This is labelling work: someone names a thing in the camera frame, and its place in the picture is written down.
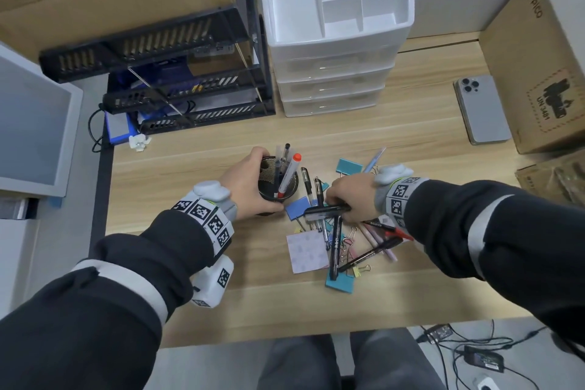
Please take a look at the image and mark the person's left hand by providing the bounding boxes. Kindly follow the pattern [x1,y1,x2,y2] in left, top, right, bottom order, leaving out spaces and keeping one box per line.
[221,147,285,222]

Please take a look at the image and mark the person's right hand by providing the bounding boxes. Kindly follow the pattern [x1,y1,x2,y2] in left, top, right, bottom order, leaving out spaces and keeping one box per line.
[325,172,379,224]

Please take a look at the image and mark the thick black marker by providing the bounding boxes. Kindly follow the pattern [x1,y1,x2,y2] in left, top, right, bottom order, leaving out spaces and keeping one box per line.
[303,204,353,222]

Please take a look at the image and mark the black mesh pen holder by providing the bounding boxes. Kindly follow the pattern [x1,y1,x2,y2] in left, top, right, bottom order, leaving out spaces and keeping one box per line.
[257,156,300,216]

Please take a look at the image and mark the person's left forearm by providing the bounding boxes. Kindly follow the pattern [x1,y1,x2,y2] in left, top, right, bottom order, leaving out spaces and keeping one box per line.
[0,209,218,390]

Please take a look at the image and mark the person's right forearm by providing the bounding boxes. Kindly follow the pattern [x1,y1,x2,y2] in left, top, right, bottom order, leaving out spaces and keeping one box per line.
[404,179,585,349]

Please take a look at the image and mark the blue sticky note pad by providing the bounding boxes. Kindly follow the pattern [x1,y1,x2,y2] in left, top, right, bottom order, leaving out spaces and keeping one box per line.
[285,196,312,221]

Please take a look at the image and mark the teal binder clip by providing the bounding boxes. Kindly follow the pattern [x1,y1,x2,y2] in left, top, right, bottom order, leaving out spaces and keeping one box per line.
[336,158,364,176]

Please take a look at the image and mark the clear barrel pen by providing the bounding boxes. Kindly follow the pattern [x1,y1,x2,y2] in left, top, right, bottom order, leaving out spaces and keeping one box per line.
[315,219,332,250]

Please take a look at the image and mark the white pen with red cap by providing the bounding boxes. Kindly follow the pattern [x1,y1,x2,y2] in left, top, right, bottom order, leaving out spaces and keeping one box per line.
[276,153,303,199]

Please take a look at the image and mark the pink binder clip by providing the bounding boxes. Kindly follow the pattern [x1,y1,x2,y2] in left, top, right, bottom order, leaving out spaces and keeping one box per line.
[342,226,363,250]

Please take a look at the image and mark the black and grey pen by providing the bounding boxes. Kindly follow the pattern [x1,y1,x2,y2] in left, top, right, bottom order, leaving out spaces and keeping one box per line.
[273,143,292,197]

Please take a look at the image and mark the long black marker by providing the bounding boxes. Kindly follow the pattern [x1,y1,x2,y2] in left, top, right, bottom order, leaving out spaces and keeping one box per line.
[329,216,344,282]

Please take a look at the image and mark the light blue pen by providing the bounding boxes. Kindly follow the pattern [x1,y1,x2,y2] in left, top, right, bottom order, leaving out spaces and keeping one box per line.
[362,147,388,174]

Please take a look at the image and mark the pale pink sticky note pad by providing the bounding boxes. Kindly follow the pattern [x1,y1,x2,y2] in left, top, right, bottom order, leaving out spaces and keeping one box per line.
[286,230,332,275]

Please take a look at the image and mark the black pen with red cap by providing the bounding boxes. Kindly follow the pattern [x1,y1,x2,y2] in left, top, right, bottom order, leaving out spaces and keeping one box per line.
[362,219,415,242]

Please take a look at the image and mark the pale pink pen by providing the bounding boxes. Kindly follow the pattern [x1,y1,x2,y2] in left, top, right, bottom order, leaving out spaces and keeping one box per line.
[360,221,399,263]

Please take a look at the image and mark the slim black pen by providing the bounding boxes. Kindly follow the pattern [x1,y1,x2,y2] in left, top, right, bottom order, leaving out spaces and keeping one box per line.
[337,237,405,273]

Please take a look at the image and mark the teal sticky note pad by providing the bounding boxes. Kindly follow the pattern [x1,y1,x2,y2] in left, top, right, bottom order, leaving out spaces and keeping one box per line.
[324,265,356,294]

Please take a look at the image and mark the black mesh file rack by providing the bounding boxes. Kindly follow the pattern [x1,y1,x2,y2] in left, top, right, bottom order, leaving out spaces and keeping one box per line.
[38,0,277,133]

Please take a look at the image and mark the small black adapter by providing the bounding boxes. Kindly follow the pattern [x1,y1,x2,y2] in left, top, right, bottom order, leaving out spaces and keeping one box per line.
[423,324,454,344]

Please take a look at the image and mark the white plastic drawer organizer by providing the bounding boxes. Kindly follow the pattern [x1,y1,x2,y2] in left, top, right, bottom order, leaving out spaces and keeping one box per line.
[256,0,416,118]

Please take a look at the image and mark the grey smartphone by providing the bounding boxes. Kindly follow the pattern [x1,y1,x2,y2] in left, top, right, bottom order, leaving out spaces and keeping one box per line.
[453,74,512,146]

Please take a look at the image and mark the person's grey trousers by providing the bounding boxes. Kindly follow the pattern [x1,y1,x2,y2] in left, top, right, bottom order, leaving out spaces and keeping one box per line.
[257,327,448,390]

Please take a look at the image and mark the blue box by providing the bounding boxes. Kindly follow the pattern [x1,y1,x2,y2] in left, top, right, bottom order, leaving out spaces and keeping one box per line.
[104,110,140,145]

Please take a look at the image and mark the black power adapter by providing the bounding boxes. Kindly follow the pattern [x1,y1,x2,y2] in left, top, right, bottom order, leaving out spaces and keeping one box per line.
[463,344,506,374]

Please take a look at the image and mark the printed brown cardboard box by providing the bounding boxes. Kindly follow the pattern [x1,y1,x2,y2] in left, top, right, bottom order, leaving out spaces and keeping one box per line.
[477,0,585,155]

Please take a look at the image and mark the white framed monitor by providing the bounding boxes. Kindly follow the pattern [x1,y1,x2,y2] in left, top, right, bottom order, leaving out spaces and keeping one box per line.
[0,43,84,199]

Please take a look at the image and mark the black cable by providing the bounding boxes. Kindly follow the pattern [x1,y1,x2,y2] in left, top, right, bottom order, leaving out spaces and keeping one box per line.
[88,103,110,154]

